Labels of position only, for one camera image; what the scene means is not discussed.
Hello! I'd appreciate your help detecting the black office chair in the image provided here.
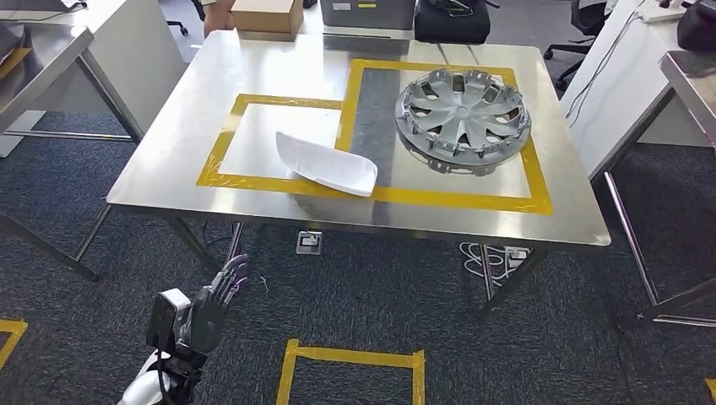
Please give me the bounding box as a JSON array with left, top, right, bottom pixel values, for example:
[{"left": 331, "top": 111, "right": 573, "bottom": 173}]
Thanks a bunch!
[{"left": 543, "top": 0, "right": 612, "bottom": 94}]

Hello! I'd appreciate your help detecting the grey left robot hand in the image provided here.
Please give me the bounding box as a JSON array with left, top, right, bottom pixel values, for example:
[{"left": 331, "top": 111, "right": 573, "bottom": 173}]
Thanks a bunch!
[{"left": 180, "top": 254, "right": 250, "bottom": 356}]

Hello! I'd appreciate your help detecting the white plastic shell part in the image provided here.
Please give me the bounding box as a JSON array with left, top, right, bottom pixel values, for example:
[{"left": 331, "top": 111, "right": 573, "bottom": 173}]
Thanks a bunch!
[{"left": 274, "top": 131, "right": 379, "bottom": 197}]

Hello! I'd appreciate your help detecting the black carry bag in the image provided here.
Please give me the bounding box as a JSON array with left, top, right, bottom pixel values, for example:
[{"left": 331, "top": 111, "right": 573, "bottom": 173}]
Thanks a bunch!
[{"left": 414, "top": 0, "right": 493, "bottom": 46}]

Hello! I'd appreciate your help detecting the silver open laptop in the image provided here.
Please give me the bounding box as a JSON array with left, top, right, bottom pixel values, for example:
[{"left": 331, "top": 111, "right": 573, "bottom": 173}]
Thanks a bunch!
[{"left": 0, "top": 0, "right": 89, "bottom": 13}]

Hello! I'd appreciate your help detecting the yellow workbench tape marking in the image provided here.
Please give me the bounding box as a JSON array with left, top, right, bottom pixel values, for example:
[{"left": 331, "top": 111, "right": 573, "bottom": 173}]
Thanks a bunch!
[{"left": 195, "top": 58, "right": 555, "bottom": 216}]

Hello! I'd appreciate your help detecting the white coiled cable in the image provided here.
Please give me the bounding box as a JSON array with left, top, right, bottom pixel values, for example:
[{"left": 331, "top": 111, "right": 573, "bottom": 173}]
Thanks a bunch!
[{"left": 458, "top": 241, "right": 531, "bottom": 281}]

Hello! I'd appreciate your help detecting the grey wheel cover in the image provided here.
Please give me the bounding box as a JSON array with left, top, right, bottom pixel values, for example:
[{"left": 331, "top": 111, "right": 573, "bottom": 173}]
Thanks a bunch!
[{"left": 393, "top": 67, "right": 533, "bottom": 168}]

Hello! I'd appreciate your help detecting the white desk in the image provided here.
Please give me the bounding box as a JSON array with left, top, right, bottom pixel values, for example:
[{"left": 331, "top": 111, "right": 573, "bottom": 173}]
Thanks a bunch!
[
  {"left": 237, "top": 0, "right": 418, "bottom": 41},
  {"left": 0, "top": 0, "right": 189, "bottom": 159}
]

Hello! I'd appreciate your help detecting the grey laptop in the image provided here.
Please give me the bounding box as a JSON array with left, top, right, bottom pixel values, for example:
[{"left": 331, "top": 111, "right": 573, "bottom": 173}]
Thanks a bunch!
[{"left": 319, "top": 0, "right": 419, "bottom": 30}]

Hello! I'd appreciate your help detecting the black desk cable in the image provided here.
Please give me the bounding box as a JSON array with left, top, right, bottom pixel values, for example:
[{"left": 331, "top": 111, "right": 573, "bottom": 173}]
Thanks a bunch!
[{"left": 565, "top": 8, "right": 645, "bottom": 122}]

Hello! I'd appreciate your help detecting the black camera cable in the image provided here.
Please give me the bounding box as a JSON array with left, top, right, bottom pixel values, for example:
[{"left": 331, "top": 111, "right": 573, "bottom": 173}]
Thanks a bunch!
[{"left": 155, "top": 348, "right": 176, "bottom": 405}]

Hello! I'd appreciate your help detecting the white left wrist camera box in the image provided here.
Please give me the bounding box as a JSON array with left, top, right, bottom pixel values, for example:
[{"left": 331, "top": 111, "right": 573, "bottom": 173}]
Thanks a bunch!
[{"left": 145, "top": 288, "right": 193, "bottom": 354}]

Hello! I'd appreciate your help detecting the black remote with antennas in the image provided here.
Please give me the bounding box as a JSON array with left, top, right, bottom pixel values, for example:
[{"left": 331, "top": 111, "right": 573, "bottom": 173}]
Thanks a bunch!
[{"left": 429, "top": 0, "right": 502, "bottom": 18}]

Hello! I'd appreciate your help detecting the steel workbench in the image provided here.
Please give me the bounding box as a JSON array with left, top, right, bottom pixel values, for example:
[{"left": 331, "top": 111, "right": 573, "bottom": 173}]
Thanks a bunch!
[
  {"left": 106, "top": 29, "right": 612, "bottom": 321},
  {"left": 0, "top": 24, "right": 144, "bottom": 283},
  {"left": 603, "top": 50, "right": 716, "bottom": 331}
]

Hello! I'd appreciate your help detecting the cardboard box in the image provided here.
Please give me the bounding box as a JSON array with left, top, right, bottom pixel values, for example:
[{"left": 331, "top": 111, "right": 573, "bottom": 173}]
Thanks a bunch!
[{"left": 230, "top": 0, "right": 306, "bottom": 35}]

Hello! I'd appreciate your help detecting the grey floor socket box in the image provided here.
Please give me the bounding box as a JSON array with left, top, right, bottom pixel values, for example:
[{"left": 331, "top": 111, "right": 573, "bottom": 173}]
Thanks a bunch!
[{"left": 295, "top": 229, "right": 325, "bottom": 257}]

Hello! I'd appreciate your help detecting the person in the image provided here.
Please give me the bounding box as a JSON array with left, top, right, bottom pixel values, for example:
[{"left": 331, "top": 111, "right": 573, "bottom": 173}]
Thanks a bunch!
[{"left": 200, "top": 0, "right": 237, "bottom": 38}]

